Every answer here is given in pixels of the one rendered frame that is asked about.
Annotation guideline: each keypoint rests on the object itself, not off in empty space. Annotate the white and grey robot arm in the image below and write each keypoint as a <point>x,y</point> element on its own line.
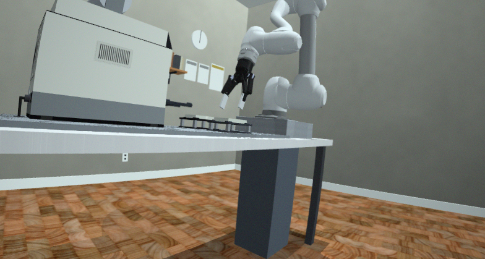
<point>306,92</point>

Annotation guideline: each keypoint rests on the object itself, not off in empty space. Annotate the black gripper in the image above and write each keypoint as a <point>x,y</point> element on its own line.
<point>243,72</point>

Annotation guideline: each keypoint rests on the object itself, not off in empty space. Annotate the black rectangular frame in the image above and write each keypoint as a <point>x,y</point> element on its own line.
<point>194,126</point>

